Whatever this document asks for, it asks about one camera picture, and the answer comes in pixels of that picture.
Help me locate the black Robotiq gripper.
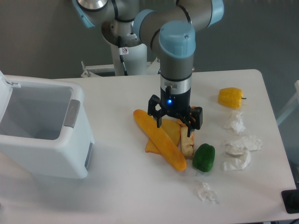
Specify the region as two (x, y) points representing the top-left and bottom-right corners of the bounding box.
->
(148, 89), (203, 137)

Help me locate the long orange baguette bread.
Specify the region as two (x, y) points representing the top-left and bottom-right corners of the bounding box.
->
(133, 109), (187, 171)

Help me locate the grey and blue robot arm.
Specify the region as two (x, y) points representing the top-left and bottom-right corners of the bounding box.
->
(73, 0), (224, 134)

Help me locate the orange knotted bread roll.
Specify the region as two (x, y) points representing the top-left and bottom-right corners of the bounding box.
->
(175, 112), (197, 129)

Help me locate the flat yellow bread slice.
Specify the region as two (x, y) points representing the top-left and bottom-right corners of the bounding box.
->
(145, 119), (181, 154)

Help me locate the rectangular toasted bread piece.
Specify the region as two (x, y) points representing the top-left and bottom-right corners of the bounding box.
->
(180, 127), (194, 159)

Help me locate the green bell pepper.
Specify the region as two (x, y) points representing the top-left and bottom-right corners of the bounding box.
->
(192, 143), (215, 173)

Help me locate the yellow bell pepper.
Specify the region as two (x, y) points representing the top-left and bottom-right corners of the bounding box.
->
(218, 87), (246, 109)

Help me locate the crumpled white tissue upper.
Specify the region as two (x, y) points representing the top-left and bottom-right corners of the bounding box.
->
(224, 111), (246, 135)

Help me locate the crumpled white tissue middle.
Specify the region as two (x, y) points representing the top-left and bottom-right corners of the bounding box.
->
(224, 135), (263, 157)

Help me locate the crumpled white tissue lower right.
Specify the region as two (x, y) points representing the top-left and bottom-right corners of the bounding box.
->
(221, 151), (251, 171)

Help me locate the small crumpled white tissue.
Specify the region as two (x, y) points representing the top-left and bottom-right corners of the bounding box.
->
(196, 182), (220, 203)

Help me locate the white open trash bin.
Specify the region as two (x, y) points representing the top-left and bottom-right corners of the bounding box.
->
(0, 75), (95, 179)

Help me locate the black device at edge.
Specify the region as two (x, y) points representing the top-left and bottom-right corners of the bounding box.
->
(281, 189), (299, 214)

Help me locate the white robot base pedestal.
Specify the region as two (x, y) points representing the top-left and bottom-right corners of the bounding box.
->
(101, 19), (148, 76)

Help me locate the white metal base frame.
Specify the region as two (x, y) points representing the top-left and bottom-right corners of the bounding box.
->
(81, 61), (115, 78)

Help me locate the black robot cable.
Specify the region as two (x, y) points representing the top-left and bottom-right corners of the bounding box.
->
(117, 36), (128, 76)

